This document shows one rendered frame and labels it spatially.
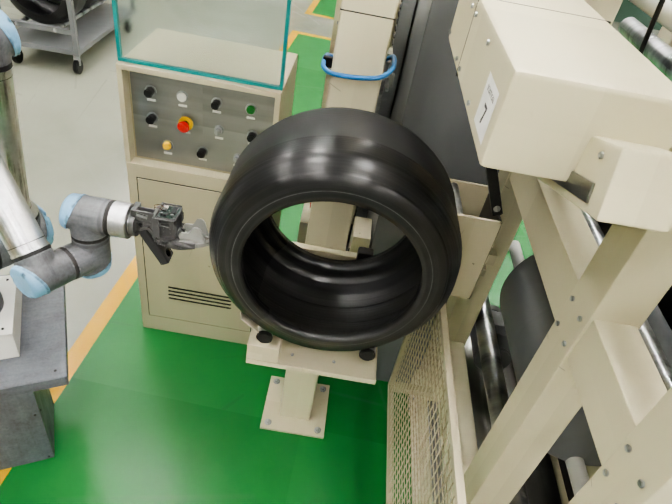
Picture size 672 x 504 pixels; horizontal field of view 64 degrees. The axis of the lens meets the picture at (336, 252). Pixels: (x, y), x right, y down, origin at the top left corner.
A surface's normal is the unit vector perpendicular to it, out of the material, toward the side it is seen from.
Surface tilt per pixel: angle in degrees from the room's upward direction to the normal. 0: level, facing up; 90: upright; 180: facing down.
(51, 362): 0
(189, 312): 90
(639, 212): 72
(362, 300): 23
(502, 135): 90
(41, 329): 0
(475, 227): 90
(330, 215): 90
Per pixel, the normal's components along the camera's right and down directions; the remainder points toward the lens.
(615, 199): -0.04, 0.35
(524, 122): -0.09, 0.62
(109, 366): 0.15, -0.77
